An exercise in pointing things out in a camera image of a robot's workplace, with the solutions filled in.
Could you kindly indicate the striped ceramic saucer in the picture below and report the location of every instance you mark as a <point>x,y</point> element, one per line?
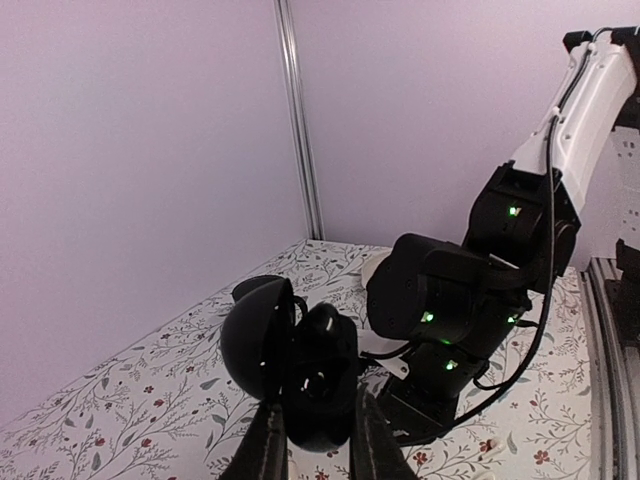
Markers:
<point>370,265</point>

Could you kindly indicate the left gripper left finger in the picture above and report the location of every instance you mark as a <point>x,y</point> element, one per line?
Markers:
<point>262,453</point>

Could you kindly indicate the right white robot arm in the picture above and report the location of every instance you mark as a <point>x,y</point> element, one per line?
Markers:
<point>526,218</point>

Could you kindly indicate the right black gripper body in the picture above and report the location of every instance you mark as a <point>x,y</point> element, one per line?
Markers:
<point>433,294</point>

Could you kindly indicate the front aluminium rail base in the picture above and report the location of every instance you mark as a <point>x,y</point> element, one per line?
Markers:
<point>612,315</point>

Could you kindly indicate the white earbud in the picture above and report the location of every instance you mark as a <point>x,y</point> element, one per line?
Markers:
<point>484,475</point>
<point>492,445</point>

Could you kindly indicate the right aluminium frame post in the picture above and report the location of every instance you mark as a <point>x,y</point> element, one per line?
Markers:
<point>298,120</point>

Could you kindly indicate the black earbud charging case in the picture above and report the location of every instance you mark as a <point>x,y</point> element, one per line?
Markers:
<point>309,367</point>

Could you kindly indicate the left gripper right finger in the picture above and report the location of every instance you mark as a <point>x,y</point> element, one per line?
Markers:
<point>373,451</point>

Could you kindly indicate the dark grey mug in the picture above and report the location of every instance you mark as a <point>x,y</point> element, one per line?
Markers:
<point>266,292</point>

